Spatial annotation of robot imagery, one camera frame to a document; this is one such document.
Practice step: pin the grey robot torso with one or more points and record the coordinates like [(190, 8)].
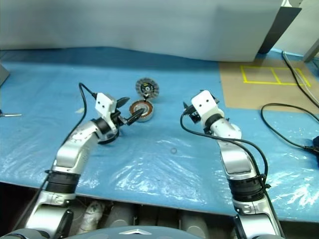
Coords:
[(112, 232)]

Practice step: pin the brown cardboard mat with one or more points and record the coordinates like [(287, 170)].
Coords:
[(249, 94)]

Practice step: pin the silver motor cover plate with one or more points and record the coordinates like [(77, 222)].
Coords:
[(153, 88)]

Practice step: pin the white crumpled bundle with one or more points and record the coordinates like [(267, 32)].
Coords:
[(92, 215)]

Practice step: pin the grey slanted plate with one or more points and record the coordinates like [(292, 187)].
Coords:
[(3, 74)]

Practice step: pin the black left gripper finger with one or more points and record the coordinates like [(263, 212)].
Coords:
[(135, 116), (123, 101)]

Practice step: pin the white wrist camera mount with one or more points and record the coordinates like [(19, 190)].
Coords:
[(103, 102), (204, 104)]

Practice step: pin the grey metal leg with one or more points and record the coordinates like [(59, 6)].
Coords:
[(311, 51)]

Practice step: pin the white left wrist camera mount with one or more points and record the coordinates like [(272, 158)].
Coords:
[(103, 102)]

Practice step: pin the silver motor base housing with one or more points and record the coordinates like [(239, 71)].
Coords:
[(148, 117)]

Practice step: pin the grey rounded cylinder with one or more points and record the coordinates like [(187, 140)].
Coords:
[(122, 215), (194, 226)]

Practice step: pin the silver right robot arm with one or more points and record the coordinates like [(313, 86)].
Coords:
[(234, 159)]

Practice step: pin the slim metal tool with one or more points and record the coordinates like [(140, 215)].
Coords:
[(12, 115)]

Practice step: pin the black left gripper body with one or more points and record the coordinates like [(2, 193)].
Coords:
[(120, 120)]

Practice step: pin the large white board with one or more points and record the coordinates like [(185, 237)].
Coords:
[(149, 25)]

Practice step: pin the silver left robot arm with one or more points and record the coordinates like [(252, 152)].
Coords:
[(74, 147)]

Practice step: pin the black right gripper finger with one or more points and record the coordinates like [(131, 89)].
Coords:
[(186, 105)]

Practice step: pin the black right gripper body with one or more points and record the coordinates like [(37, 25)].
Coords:
[(195, 117)]

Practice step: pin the black plug device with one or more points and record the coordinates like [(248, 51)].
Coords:
[(315, 145)]

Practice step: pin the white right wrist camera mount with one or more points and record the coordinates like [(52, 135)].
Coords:
[(204, 104)]

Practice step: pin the blue plastic table sheet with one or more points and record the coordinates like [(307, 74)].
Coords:
[(159, 139)]

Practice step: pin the yellow tape rectangle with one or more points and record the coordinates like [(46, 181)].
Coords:
[(274, 83)]

